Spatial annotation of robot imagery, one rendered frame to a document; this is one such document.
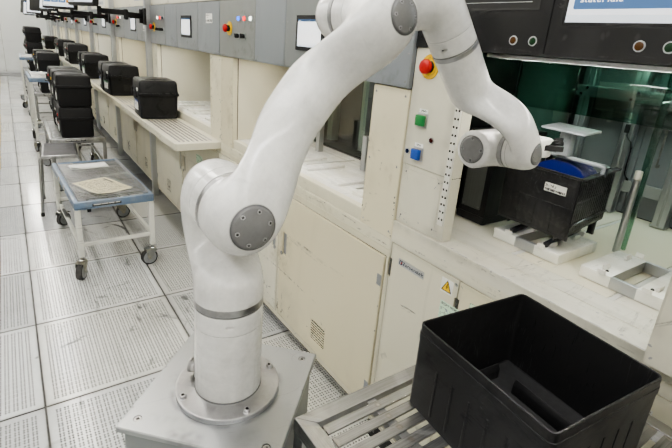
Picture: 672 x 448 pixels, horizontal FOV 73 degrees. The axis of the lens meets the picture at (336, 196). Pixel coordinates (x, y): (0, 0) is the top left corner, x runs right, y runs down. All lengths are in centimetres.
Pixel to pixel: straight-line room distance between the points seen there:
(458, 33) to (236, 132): 183
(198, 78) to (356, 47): 337
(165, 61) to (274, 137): 329
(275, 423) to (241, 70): 197
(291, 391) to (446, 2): 76
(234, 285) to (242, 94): 188
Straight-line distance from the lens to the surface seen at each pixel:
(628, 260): 147
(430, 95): 134
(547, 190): 136
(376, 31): 72
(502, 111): 98
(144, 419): 92
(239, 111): 257
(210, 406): 91
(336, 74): 74
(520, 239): 143
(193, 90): 405
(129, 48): 544
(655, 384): 92
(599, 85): 163
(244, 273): 78
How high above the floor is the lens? 139
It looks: 18 degrees down
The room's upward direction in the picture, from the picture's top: 5 degrees clockwise
